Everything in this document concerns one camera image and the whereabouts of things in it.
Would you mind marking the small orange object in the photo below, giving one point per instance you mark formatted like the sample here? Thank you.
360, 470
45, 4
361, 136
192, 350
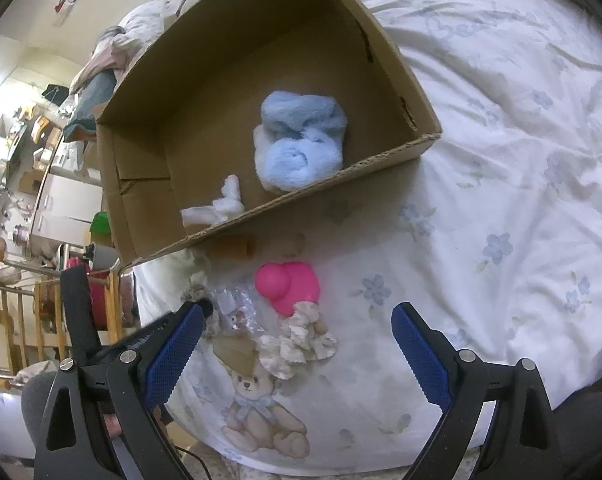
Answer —
241, 249

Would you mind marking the brown cardboard box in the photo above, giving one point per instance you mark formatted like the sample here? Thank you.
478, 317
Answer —
241, 85

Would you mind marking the pink heart-shaped toy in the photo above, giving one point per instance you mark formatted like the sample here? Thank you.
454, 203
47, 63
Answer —
288, 285

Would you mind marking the green plastic container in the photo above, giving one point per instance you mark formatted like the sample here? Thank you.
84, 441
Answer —
100, 223

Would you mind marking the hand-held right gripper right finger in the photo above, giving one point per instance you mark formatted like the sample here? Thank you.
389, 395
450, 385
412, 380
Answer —
423, 360

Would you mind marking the pile of pale clothes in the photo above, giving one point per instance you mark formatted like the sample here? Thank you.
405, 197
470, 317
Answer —
136, 25

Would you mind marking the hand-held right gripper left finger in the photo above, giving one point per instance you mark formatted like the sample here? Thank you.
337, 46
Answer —
177, 355

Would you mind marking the person's right leg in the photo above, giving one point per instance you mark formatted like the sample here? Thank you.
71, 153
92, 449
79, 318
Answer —
588, 420

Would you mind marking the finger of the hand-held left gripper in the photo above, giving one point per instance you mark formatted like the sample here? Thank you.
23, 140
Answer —
151, 332

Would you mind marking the cream fluffy scrunchie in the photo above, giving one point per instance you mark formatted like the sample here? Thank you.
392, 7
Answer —
298, 345

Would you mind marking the pink plastic basket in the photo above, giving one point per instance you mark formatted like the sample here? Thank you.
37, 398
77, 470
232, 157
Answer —
98, 305

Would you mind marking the clear plastic bag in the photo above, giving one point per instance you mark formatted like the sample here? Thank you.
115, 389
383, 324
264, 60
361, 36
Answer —
233, 310

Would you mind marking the white cabinet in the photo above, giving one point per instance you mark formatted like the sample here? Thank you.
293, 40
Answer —
66, 200

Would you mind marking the grey cup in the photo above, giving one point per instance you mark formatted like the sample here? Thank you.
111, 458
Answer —
103, 258

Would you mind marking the small white cloth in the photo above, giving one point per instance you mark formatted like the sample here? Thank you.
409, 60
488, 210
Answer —
216, 207

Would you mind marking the dark teal cloth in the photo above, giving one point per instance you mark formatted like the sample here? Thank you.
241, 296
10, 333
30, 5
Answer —
88, 105

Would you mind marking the white floral bedsheet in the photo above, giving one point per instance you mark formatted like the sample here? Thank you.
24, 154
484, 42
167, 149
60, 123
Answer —
481, 185

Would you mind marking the light blue plush toy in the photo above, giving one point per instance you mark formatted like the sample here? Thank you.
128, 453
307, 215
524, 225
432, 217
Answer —
301, 142

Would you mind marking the wooden rack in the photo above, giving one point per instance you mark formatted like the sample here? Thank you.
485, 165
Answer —
16, 320

